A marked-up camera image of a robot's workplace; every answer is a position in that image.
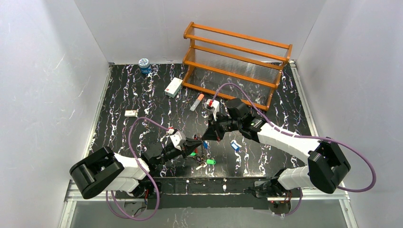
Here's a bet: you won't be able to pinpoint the aluminium rail frame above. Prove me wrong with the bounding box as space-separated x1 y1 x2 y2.
58 61 358 228

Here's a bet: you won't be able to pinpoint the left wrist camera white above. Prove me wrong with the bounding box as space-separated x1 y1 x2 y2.
167 127 186 151

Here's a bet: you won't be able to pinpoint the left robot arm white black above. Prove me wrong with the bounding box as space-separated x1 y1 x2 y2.
69 138 202 200

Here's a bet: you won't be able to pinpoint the metal key organizer ring red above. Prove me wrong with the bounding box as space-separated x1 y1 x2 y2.
193 134 207 171

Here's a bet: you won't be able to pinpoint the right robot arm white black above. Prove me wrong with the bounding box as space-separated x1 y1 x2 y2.
202 98 351 196

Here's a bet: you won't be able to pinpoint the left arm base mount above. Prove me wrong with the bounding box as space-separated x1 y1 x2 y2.
126 181 157 199

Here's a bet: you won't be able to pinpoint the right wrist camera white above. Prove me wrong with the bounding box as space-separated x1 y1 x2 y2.
204 99 220 121

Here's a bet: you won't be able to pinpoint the orange wooden shelf rack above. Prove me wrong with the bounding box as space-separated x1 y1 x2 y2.
182 21 293 111

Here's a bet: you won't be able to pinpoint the blue jar with lid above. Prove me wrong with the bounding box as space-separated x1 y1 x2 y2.
138 58 151 74

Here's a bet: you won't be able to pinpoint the white red box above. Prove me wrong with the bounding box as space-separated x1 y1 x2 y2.
164 77 182 98

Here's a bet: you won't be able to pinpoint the small white card box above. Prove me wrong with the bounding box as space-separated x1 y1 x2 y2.
125 110 138 117

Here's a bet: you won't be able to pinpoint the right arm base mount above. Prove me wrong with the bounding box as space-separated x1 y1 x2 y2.
244 181 293 215

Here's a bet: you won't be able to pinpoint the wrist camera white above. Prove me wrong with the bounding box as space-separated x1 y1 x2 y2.
167 127 186 151
204 99 220 121

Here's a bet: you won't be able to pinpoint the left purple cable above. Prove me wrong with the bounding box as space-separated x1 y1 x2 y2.
106 117 177 221

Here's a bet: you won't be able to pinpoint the orange capped tube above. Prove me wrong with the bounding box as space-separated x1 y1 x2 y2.
190 94 204 112

